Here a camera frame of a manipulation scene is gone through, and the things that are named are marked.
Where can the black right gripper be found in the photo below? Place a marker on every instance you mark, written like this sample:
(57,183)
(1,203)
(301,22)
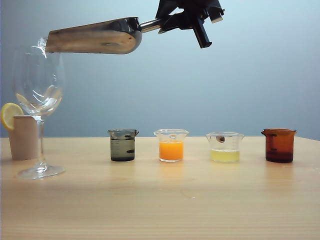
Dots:
(195,7)

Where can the brown paper cup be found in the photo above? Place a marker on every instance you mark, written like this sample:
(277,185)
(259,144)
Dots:
(22,140)

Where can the amber brown glass beaker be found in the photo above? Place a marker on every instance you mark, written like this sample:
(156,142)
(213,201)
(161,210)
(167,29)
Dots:
(278,147)

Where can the yellow lemon slice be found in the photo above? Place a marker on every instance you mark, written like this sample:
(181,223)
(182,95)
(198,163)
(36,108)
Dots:
(8,116)

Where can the clear beaker with orange juice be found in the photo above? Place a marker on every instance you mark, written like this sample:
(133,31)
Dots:
(171,150)

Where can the smoked grey glass beaker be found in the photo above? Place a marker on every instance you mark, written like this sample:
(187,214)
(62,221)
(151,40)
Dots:
(122,150)

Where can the clear beaker with yellow liquid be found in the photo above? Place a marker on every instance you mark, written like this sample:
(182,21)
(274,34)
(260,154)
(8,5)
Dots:
(225,156)

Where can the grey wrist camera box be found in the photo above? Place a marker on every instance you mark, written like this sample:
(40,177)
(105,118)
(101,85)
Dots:
(217,19)

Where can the stainless steel ice scoop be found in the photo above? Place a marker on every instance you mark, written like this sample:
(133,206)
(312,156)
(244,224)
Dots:
(100,37)

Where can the clear ice cube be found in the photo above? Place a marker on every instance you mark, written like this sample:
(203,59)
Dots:
(41,45)

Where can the clear wine glass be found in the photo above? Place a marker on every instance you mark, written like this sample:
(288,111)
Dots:
(40,172)

